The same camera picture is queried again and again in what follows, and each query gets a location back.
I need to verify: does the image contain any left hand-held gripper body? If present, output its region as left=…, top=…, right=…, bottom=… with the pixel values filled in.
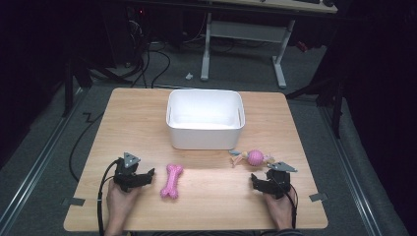
left=112, top=151, right=147, bottom=193

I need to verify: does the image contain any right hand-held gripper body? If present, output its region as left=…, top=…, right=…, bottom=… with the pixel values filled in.
left=263, top=161, right=299, bottom=200

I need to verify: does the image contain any pink ball rope toy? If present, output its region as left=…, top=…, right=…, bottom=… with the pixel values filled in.
left=228, top=148, right=276, bottom=169

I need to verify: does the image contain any pink spiky bone toy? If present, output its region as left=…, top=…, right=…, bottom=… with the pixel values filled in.
left=159, top=163, right=185, bottom=200

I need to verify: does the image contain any white plastic bin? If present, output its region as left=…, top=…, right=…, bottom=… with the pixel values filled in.
left=165, top=88, right=246, bottom=150

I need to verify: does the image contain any person's left hand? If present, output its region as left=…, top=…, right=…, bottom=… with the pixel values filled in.
left=105, top=179, right=142, bottom=222

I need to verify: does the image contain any person's right hand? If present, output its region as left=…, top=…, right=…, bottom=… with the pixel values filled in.
left=263, top=188, right=297, bottom=228

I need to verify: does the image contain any grey tape piece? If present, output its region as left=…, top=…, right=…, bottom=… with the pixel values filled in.
left=61, top=196, right=87, bottom=207
left=309, top=192, right=328, bottom=203

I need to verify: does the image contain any black metal stand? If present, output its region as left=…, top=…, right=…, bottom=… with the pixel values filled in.
left=61, top=57, right=132, bottom=118
left=284, top=73, right=346, bottom=140

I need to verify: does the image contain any white-legged background desk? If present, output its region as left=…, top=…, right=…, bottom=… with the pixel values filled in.
left=200, top=0, right=338, bottom=89

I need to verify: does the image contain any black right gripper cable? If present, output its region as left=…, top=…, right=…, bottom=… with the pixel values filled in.
left=282, top=183, right=299, bottom=230

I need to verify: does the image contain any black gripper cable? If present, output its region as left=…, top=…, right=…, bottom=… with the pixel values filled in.
left=282, top=183, right=299, bottom=230
left=96, top=158, right=122, bottom=236

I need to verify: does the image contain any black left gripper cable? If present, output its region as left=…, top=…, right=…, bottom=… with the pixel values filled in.
left=96, top=158, right=122, bottom=236

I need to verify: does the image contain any black floor cable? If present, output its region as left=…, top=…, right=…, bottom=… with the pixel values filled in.
left=68, top=111, right=106, bottom=183

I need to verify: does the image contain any metal floor rail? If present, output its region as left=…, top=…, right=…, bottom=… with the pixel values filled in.
left=319, top=104, right=384, bottom=236
left=0, top=87, right=90, bottom=229

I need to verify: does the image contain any bundle of black cables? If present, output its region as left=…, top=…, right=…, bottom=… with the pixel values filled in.
left=126, top=9, right=172, bottom=89

